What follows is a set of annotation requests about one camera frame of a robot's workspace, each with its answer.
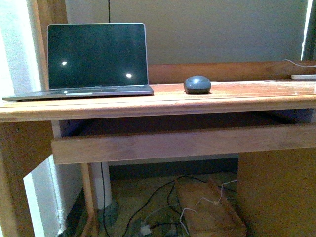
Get dark grey computer mouse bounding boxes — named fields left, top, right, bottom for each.
left=184, top=75, right=211, bottom=94

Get silver laptop with dark screen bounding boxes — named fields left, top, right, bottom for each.
left=5, top=23, right=154, bottom=101

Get wooden pull-out keyboard tray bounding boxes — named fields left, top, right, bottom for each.
left=51, top=124, right=316, bottom=164

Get white connector plug on floor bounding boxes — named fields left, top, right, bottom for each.
left=140, top=225, right=152, bottom=236

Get wooden desk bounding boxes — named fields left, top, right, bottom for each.
left=0, top=61, right=316, bottom=237

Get white flat device on desk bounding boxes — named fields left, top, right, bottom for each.
left=291, top=74, right=316, bottom=81

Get white cable on floor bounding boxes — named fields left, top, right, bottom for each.
left=179, top=178, right=238, bottom=237

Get black cables on floor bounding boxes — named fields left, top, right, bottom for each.
left=100, top=161, right=237, bottom=237

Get white cable on desk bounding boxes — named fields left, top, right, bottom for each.
left=282, top=59, right=316, bottom=68

